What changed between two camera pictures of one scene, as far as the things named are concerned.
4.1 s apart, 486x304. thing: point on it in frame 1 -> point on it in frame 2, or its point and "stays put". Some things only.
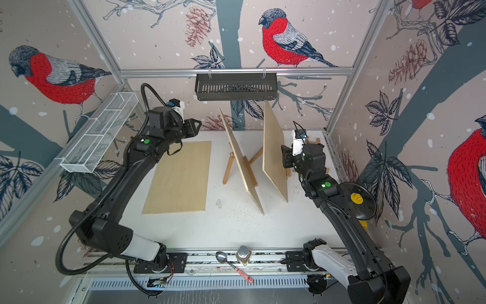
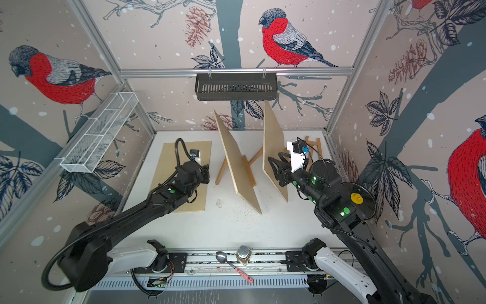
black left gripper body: [188, 130] -> [205, 178]
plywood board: [273, 142] stays put
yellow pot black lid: [356, 200] stays put
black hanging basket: [236, 87] stays put
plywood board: [180, 181] stays put
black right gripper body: [292, 159] -> [299, 179]
